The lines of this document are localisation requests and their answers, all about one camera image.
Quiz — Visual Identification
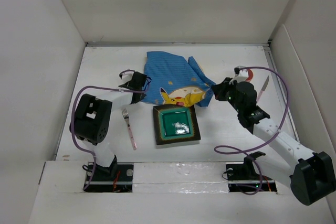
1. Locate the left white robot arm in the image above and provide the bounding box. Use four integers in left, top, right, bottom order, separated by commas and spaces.
69, 70, 152, 180

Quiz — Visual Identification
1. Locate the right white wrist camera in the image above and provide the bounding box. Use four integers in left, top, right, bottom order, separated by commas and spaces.
233, 66, 249, 82

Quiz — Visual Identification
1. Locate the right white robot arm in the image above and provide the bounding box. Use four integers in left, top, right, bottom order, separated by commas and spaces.
211, 78, 335, 206

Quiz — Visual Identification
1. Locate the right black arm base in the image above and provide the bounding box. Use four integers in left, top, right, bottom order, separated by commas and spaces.
222, 151, 277, 195

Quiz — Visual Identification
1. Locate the blue yellow cartoon placemat cloth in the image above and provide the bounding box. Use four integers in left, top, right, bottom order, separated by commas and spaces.
143, 51, 215, 107

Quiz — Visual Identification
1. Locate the green square ceramic plate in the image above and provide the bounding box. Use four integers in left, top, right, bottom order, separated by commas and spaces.
153, 104, 201, 146

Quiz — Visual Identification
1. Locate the pink handled knife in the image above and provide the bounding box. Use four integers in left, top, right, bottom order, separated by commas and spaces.
257, 76, 269, 103

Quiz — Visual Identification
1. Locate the pink handled fork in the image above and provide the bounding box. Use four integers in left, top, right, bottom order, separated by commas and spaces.
121, 108, 137, 150

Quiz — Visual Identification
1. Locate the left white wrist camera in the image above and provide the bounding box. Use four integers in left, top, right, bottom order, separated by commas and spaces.
119, 69, 135, 79

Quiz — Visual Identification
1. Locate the pink plastic cup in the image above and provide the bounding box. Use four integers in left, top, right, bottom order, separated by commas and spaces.
246, 69, 254, 82

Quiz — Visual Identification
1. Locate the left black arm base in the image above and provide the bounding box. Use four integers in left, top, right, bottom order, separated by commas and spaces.
82, 156, 134, 193

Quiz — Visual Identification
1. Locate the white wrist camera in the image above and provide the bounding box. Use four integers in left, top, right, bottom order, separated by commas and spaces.
119, 69, 135, 79
233, 66, 249, 82

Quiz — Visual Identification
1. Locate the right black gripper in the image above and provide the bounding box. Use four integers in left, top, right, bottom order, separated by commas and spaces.
212, 77, 243, 113

